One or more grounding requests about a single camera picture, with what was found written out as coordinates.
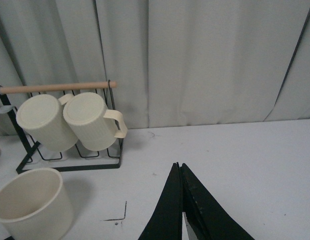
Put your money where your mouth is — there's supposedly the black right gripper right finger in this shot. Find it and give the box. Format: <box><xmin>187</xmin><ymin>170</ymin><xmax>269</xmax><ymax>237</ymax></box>
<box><xmin>181</xmin><ymin>163</ymin><xmax>253</xmax><ymax>240</ymax></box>

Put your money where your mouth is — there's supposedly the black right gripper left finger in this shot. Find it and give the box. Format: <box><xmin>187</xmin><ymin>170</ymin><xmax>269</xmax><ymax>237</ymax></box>
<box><xmin>139</xmin><ymin>163</ymin><xmax>183</xmax><ymax>240</ymax></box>

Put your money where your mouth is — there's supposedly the cream mug black handle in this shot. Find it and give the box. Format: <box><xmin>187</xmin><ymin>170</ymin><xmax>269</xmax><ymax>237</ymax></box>
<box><xmin>0</xmin><ymin>168</ymin><xmax>74</xmax><ymax>240</ymax></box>

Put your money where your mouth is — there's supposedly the cream ribbed mug right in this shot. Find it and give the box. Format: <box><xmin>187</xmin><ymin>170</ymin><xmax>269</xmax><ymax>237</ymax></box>
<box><xmin>60</xmin><ymin>92</ymin><xmax>128</xmax><ymax>151</ymax></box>

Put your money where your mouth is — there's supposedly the cream ribbed mug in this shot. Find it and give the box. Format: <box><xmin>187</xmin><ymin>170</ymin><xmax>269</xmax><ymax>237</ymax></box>
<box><xmin>16</xmin><ymin>94</ymin><xmax>78</xmax><ymax>152</ymax></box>
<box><xmin>60</xmin><ymin>92</ymin><xmax>128</xmax><ymax>151</ymax></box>

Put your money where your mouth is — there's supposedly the cream ribbed mug left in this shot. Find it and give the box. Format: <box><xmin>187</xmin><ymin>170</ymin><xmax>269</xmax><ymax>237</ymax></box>
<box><xmin>16</xmin><ymin>94</ymin><xmax>78</xmax><ymax>152</ymax></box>

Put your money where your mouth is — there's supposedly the black wire mug rack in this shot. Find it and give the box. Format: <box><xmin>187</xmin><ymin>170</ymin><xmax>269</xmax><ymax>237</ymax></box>
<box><xmin>0</xmin><ymin>80</ymin><xmax>124</xmax><ymax>174</ymax></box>

